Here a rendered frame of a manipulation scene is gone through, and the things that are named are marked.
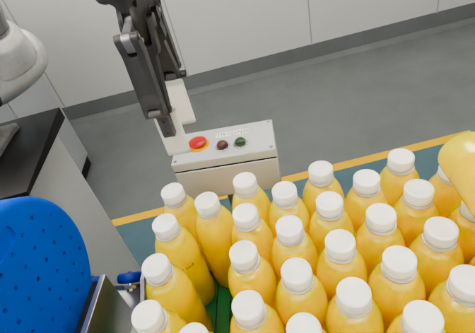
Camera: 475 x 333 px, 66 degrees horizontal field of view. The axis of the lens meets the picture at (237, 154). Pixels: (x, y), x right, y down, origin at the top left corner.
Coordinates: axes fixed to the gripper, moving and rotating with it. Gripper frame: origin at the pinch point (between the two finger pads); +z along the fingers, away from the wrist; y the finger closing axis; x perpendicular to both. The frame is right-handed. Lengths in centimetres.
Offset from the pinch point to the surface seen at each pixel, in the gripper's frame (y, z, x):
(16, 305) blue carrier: 16.4, 13.8, -24.1
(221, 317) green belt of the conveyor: 8.8, 36.0, -1.8
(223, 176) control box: -11.0, 20.7, 1.4
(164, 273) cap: 12.7, 16.1, -5.1
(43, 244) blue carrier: 7.1, 13.1, -24.1
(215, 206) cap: 1.4, 16.1, 1.5
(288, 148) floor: -151, 126, 17
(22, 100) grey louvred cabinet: -138, 52, -126
